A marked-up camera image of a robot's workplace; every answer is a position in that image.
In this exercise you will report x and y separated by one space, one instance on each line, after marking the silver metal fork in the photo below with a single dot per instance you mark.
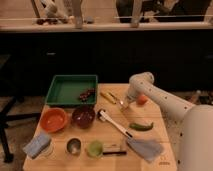
117 99

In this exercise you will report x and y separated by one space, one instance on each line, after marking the small metal cup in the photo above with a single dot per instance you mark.
74 146

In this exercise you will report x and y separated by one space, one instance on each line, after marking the black chair base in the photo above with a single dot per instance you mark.
4 116

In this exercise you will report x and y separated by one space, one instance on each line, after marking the green plastic tray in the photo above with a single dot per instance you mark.
65 90

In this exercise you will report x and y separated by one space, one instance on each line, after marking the orange bowl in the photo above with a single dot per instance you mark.
53 120

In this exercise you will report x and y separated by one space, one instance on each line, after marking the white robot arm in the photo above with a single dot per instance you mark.
196 144

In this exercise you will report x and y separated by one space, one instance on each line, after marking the brown food item in tray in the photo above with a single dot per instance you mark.
85 95

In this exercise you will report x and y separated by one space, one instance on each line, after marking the green pepper toy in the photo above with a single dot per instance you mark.
139 127

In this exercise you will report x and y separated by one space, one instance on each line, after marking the orange tomato toy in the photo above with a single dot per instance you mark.
142 99

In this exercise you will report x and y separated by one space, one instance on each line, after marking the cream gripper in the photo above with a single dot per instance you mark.
127 101

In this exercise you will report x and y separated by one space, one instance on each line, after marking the green cup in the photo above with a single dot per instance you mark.
95 149

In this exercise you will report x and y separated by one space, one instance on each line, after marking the white handled spatula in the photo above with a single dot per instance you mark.
103 116

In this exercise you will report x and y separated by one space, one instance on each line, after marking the yellow stick toy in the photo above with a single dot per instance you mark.
108 97

